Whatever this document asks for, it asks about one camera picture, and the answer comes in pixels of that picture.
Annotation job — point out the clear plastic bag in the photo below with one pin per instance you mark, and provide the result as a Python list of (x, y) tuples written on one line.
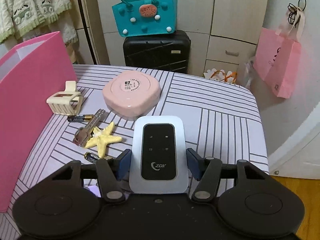
[(247, 72)]

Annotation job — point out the teal felt tote bag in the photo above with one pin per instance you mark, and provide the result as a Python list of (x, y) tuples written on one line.
[(140, 25)]

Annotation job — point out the beige wooden wardrobe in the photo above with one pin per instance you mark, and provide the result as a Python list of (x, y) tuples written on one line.
[(232, 17)]

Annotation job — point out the black suitcase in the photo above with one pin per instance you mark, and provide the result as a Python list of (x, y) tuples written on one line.
[(155, 52)]

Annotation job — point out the beige wooden board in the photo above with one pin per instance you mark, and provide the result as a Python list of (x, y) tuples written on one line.
[(81, 45)]

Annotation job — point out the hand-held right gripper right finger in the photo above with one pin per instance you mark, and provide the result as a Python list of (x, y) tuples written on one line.
[(193, 163)]

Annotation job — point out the white and orange ribbon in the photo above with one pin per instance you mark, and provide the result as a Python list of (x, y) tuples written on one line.
[(220, 76)]

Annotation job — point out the yellow starfish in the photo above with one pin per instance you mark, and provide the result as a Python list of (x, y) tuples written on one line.
[(102, 140)]

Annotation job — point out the white door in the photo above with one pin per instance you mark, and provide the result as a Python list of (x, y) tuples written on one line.
[(300, 142)]

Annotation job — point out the white green knit cardigan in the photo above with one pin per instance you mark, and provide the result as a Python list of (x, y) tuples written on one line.
[(25, 10)]

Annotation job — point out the pink paper shopping bag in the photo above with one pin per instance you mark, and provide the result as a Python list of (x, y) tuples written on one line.
[(277, 62)]

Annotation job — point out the white pocket router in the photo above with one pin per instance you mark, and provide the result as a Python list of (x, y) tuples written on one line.
[(157, 152)]

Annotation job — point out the striped tablecloth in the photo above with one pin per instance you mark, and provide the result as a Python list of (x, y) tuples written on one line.
[(220, 120)]

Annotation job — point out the cream hair claw clip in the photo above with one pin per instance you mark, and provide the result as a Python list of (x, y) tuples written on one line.
[(58, 105)]

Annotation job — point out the pink rounded square case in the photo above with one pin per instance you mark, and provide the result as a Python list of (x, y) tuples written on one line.
[(130, 100)]

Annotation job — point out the pink cardboard box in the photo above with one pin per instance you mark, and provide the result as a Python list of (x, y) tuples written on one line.
[(25, 117)]

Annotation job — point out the white fluffy robe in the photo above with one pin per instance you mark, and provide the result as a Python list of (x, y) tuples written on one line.
[(67, 35)]

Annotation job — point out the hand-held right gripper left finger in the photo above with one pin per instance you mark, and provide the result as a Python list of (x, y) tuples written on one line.
[(125, 165)]

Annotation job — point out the black gold AA battery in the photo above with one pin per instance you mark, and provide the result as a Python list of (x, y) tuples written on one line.
[(92, 157), (81, 118)]

